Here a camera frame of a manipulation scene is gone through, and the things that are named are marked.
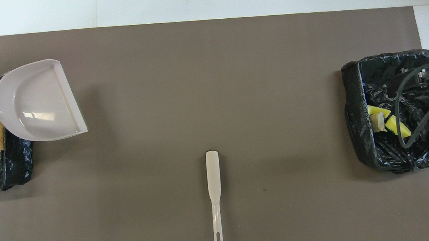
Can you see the pale fried dumpling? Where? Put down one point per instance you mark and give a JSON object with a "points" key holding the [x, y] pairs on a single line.
{"points": [[377, 123]]}

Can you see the brown table mat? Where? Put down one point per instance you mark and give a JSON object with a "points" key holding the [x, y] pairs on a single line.
{"points": [[235, 96]]}

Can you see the beige brush with black bristles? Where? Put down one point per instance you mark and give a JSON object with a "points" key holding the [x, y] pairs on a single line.
{"points": [[214, 185]]}

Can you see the beige plastic dustpan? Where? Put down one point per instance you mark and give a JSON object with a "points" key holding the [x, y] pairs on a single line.
{"points": [[41, 103]]}

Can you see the green topped yellow sponge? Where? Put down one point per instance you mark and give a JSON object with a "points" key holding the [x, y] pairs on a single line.
{"points": [[398, 127]]}

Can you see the notched yellow sponge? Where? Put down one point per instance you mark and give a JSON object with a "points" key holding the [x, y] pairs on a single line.
{"points": [[378, 110]]}

